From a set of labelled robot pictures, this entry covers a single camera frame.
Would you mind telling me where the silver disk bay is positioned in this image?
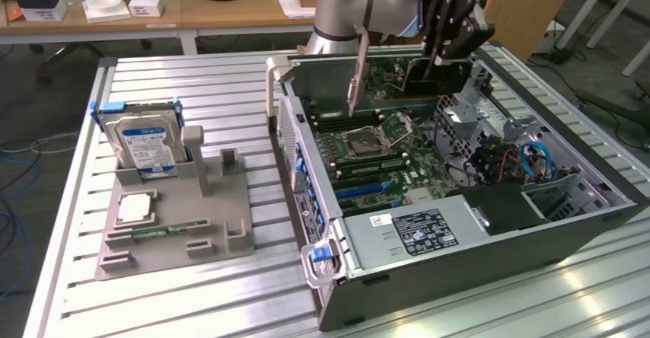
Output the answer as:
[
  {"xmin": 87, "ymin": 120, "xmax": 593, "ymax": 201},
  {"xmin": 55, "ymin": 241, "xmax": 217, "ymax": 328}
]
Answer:
[{"xmin": 521, "ymin": 172, "xmax": 612, "ymax": 225}]

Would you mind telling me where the white tape dispenser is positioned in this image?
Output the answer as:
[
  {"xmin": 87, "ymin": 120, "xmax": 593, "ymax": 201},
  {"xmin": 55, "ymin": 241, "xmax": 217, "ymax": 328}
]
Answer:
[{"xmin": 83, "ymin": 0, "xmax": 132, "ymax": 24}]

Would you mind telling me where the red wire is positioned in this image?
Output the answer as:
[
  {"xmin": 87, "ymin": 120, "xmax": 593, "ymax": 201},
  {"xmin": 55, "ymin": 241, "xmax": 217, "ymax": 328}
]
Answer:
[{"xmin": 497, "ymin": 148, "xmax": 517, "ymax": 181}]

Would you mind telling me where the silver CPU chip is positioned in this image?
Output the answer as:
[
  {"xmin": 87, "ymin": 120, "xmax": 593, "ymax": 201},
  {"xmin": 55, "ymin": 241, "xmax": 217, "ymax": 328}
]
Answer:
[{"xmin": 115, "ymin": 194, "xmax": 156, "ymax": 225}]

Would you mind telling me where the blue wire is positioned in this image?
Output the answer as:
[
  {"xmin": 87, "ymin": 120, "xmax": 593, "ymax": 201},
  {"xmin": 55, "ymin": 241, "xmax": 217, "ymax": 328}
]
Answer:
[{"xmin": 521, "ymin": 141, "xmax": 560, "ymax": 180}]

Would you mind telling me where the black open PC case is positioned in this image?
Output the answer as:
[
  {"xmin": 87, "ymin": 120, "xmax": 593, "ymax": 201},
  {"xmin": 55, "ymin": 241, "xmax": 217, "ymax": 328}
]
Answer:
[{"xmin": 265, "ymin": 44, "xmax": 650, "ymax": 333}]

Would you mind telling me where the green RAM stick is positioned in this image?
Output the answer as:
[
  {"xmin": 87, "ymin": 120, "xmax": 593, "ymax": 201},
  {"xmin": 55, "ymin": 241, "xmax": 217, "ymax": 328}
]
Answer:
[{"xmin": 108, "ymin": 219, "xmax": 213, "ymax": 240}]

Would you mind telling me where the CPU socket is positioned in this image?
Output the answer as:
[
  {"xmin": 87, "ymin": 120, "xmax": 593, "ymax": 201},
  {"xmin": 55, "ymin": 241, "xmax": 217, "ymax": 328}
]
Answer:
[{"xmin": 341, "ymin": 126, "xmax": 393, "ymax": 161}]

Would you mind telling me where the wooden desk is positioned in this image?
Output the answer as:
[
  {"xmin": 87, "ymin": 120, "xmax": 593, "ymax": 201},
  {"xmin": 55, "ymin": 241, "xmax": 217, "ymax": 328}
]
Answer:
[{"xmin": 0, "ymin": 0, "xmax": 458, "ymax": 56}]

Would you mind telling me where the white box with black lid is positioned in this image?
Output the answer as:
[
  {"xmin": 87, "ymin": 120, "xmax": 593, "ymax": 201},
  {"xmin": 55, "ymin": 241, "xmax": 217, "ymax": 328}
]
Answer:
[{"xmin": 15, "ymin": 0, "xmax": 68, "ymax": 22}]

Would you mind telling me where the white paper stack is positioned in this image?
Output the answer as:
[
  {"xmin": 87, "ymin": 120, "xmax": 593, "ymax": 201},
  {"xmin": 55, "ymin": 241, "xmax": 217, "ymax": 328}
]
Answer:
[{"xmin": 275, "ymin": 0, "xmax": 317, "ymax": 20}]

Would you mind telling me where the small white labelled box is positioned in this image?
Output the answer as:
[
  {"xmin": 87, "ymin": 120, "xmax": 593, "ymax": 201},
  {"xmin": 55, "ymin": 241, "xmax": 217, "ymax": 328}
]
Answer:
[{"xmin": 128, "ymin": 0, "xmax": 168, "ymax": 18}]

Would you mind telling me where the grey parts rack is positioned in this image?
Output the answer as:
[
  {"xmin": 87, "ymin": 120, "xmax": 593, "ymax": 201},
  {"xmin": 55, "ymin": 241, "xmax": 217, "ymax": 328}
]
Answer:
[{"xmin": 94, "ymin": 124, "xmax": 258, "ymax": 282}]

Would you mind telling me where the black power adapter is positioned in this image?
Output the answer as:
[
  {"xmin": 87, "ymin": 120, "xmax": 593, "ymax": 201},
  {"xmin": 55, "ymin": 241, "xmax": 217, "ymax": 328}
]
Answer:
[{"xmin": 546, "ymin": 46, "xmax": 574, "ymax": 65}]

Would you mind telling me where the black chair base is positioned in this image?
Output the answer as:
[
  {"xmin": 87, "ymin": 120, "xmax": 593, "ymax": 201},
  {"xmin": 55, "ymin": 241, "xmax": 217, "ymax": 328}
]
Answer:
[{"xmin": 30, "ymin": 39, "xmax": 156, "ymax": 85}]

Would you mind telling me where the grey power supply unit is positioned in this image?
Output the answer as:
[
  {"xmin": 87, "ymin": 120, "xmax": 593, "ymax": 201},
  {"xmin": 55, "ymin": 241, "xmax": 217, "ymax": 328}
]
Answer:
[{"xmin": 341, "ymin": 195, "xmax": 490, "ymax": 271}]

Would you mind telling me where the silver drive cage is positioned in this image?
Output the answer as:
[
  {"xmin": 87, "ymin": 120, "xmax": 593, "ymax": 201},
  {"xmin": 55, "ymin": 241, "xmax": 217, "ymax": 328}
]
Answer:
[{"xmin": 437, "ymin": 59, "xmax": 513, "ymax": 158}]

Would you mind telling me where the green motherboard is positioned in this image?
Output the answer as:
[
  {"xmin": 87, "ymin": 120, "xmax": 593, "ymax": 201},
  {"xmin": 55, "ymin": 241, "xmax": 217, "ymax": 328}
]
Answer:
[{"xmin": 305, "ymin": 101, "xmax": 474, "ymax": 217}]

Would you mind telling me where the hard disk with blue caddy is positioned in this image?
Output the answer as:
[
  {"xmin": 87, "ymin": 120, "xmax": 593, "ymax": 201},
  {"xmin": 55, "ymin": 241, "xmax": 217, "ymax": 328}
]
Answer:
[{"xmin": 88, "ymin": 97, "xmax": 186, "ymax": 181}]

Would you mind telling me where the green graphics card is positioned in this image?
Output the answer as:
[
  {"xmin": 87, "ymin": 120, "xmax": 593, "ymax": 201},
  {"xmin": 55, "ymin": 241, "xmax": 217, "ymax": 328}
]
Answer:
[{"xmin": 346, "ymin": 24, "xmax": 473, "ymax": 117}]

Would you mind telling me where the metal socket cover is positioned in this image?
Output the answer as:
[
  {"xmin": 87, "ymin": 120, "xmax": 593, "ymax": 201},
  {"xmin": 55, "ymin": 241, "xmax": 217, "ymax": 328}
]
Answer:
[{"xmin": 378, "ymin": 110, "xmax": 417, "ymax": 142}]

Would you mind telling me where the wooden cabinet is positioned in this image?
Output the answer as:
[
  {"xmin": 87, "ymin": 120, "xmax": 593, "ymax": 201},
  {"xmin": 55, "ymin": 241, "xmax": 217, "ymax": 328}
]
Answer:
[{"xmin": 479, "ymin": 0, "xmax": 585, "ymax": 62}]

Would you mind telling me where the blue expansion slot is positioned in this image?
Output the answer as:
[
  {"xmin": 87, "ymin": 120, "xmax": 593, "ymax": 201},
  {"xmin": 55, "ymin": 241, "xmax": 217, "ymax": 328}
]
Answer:
[{"xmin": 333, "ymin": 180, "xmax": 389, "ymax": 199}]

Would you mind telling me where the white table frame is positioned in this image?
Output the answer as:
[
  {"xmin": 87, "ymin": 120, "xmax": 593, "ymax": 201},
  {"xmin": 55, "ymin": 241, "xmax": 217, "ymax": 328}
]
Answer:
[{"xmin": 554, "ymin": 0, "xmax": 650, "ymax": 77}]

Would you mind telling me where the black installed RAM stick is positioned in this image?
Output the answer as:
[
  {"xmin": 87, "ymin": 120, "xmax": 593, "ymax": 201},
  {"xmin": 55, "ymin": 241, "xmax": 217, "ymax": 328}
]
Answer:
[{"xmin": 334, "ymin": 156, "xmax": 409, "ymax": 176}]

